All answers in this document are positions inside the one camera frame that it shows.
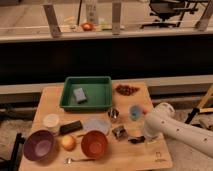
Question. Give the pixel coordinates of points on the blue grey sponge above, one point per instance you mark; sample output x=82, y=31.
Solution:
x=79, y=95

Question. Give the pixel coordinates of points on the wooden table board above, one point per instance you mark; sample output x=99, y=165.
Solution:
x=121, y=155

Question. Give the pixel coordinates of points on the metal spoon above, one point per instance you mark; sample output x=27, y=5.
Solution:
x=71, y=160

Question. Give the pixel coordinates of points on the red fruit on shelf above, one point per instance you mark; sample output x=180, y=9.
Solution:
x=87, y=26

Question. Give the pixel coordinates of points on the orange bowl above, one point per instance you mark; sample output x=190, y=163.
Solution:
x=94, y=144

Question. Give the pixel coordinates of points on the dark metallic gripper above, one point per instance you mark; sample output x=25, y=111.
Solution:
x=119, y=132

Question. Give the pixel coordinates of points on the green plastic tray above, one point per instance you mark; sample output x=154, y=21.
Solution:
x=97, y=89

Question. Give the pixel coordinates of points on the black office chair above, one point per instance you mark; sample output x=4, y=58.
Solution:
x=170, y=13

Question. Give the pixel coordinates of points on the black rectangular block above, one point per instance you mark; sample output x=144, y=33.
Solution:
x=71, y=127

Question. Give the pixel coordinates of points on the small metal cup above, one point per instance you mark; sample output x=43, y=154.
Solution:
x=113, y=114

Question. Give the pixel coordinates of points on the black handled brush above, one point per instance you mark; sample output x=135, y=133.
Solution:
x=136, y=140

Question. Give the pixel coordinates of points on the blue cup with carrot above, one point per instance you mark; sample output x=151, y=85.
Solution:
x=136, y=111

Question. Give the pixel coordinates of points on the purple bowl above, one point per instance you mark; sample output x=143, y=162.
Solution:
x=38, y=145

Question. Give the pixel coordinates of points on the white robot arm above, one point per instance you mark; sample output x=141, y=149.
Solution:
x=161, y=120

